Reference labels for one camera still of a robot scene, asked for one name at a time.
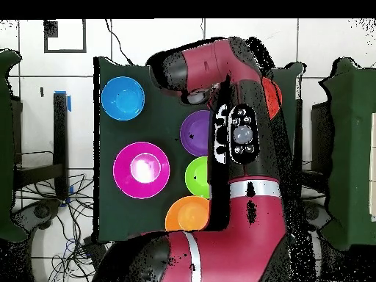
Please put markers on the purple bowl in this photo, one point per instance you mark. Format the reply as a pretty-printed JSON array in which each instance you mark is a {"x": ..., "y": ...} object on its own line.
[{"x": 195, "y": 132}]

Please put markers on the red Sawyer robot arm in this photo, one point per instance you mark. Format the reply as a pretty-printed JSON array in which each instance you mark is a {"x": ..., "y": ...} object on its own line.
[{"x": 252, "y": 223}]

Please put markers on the green bowl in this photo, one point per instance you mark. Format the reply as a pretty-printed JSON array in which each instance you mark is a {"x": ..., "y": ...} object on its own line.
[{"x": 197, "y": 176}]

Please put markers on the large light orange bowl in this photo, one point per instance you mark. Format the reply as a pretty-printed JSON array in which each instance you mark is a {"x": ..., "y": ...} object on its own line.
[{"x": 188, "y": 214}]

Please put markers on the large magenta bowl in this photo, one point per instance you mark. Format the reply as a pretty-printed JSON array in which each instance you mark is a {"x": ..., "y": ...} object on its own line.
[{"x": 126, "y": 170}]

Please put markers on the dark green table cloth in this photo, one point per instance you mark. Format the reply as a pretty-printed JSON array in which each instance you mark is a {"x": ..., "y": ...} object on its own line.
[{"x": 117, "y": 132}]

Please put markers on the blue bowl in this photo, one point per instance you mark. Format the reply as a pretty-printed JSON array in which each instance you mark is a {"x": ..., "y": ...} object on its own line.
[{"x": 122, "y": 98}]

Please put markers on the large red-orange bowl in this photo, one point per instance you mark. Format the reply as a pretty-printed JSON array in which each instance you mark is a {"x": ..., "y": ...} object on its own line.
[{"x": 273, "y": 97}]

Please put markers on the black metal stand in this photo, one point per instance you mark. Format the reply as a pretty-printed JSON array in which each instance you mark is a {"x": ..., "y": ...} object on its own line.
[{"x": 60, "y": 147}]

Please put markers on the green covered side table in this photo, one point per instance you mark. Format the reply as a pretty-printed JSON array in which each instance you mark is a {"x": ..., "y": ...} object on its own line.
[
  {"x": 352, "y": 147},
  {"x": 4, "y": 147}
]

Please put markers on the black square floor frame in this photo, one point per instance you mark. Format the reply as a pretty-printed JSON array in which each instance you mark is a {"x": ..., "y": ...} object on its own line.
[{"x": 51, "y": 28}]

